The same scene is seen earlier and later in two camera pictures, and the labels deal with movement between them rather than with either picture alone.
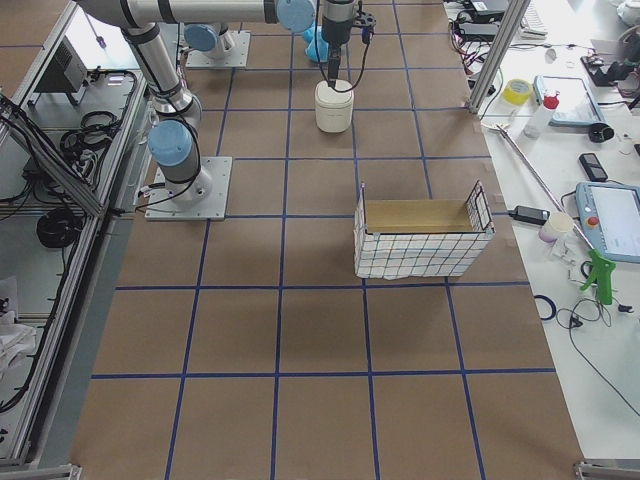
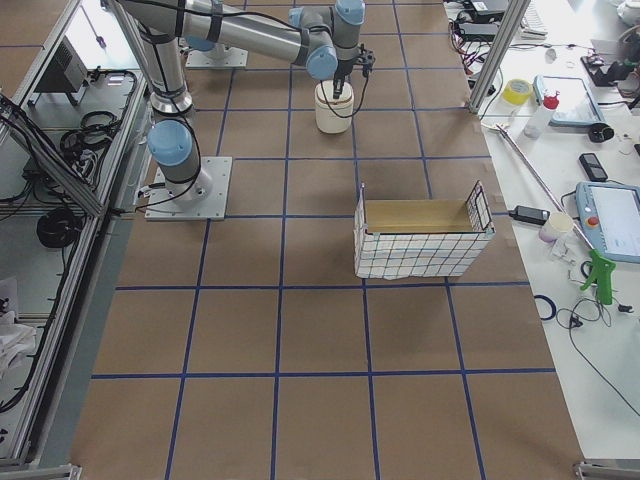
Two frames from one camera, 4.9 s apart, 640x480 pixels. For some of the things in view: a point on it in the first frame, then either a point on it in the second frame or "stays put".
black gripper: [363, 18] to [367, 60]
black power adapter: [532, 214] stays put
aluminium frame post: [498, 53] stays put
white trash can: [334, 106] stays put
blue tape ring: [553, 312] stays put
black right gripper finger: [333, 65] to [344, 67]
